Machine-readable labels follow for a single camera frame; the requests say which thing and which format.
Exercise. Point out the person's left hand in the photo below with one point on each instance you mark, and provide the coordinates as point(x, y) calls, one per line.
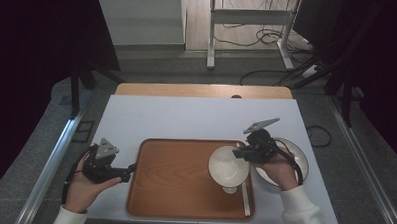
point(80, 194)

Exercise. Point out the black metal stand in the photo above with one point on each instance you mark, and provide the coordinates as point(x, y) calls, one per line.
point(346, 103)
point(74, 94)

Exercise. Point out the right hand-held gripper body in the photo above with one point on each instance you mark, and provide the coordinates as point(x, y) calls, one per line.
point(260, 144)

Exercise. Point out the black square floor frame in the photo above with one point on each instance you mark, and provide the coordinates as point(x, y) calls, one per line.
point(75, 134)

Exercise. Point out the dark curtain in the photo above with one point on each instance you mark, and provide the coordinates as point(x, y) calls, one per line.
point(28, 52)
point(388, 65)

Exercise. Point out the white bowl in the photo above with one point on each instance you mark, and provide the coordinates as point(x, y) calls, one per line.
point(228, 166)

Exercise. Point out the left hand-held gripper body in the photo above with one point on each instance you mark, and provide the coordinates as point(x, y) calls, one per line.
point(99, 165)

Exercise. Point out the white chopstick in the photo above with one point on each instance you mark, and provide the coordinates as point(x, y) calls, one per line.
point(247, 207)
point(245, 197)

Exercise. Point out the wood grain serving tray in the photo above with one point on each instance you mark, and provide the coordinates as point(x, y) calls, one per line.
point(177, 181)

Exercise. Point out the person's right hand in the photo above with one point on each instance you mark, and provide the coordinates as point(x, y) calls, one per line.
point(281, 171)

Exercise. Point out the white panel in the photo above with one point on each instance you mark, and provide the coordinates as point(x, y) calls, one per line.
point(139, 20)

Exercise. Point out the white plate with dark rim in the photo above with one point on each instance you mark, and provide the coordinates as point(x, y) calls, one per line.
point(300, 155)

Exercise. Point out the aluminium rail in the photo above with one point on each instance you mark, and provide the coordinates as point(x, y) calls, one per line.
point(368, 171)
point(51, 167)

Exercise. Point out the white power strip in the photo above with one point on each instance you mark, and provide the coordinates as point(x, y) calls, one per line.
point(309, 71)

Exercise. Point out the white desk frame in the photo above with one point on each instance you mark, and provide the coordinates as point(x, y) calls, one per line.
point(211, 42)

